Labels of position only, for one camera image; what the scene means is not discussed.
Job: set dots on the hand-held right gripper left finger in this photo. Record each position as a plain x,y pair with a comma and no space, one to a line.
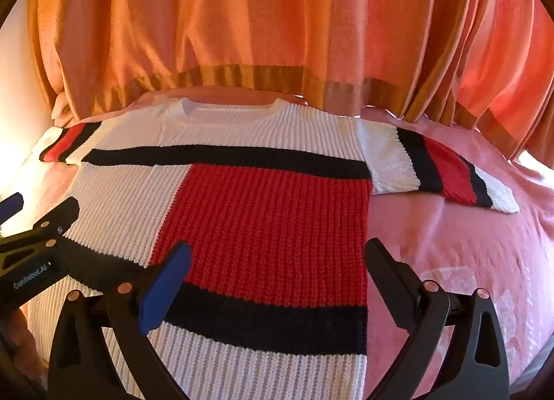
166,279

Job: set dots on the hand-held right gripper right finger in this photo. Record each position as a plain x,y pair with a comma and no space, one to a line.
383,270

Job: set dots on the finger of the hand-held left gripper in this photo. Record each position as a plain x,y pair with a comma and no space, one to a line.
12,204
58,214

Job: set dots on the white red black knit sweater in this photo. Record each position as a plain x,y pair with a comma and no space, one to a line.
268,209

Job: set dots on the pink printed blanket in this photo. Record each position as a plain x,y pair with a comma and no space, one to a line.
437,235

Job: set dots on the orange curtain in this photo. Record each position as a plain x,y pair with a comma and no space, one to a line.
268,15

